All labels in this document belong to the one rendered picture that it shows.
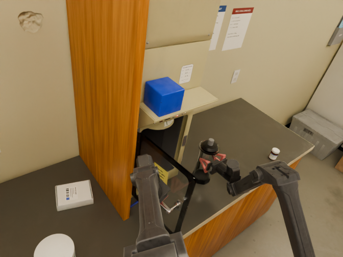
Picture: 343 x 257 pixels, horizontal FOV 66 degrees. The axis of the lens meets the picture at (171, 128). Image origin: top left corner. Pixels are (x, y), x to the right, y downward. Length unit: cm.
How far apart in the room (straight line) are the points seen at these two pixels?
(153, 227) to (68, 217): 83
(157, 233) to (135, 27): 50
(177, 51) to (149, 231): 64
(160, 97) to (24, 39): 59
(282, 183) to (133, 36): 59
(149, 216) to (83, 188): 83
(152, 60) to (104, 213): 75
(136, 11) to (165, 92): 29
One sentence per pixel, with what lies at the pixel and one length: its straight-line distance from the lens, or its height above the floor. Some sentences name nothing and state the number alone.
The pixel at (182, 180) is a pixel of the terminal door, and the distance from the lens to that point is 95.
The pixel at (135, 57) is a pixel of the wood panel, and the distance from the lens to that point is 76.
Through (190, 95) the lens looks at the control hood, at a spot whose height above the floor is 151.
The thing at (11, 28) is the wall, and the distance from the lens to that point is 118.
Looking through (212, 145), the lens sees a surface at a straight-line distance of 137.
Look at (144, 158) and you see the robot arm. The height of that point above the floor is 141.
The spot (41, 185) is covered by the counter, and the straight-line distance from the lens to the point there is 147.
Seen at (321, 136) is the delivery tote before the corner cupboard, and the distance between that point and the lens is 364.
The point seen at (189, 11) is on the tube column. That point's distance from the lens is 95.
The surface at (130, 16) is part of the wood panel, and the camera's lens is 75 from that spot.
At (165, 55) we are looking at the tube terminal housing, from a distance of 94.
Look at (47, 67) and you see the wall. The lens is 127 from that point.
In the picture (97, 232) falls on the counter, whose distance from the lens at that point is 128.
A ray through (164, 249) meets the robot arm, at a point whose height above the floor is 162.
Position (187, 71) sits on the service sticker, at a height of 160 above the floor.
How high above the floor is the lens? 205
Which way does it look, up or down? 38 degrees down
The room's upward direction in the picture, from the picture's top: 11 degrees clockwise
